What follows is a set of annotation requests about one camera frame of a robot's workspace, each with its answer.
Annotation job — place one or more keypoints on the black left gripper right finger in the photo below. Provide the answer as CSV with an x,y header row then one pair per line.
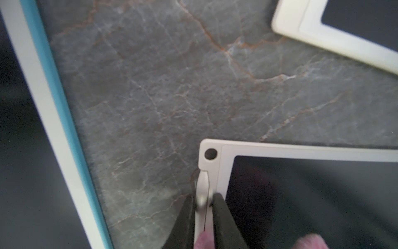
x,y
226,232

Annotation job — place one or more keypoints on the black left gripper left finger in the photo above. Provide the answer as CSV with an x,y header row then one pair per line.
x,y
182,233

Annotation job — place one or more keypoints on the pink microfiber cloth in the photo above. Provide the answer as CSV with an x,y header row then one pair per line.
x,y
311,242

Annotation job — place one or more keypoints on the white drawing tablet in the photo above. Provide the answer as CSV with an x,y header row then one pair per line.
x,y
366,31
278,193

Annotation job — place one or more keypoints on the large blue drawing tablet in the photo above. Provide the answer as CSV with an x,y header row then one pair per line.
x,y
48,199

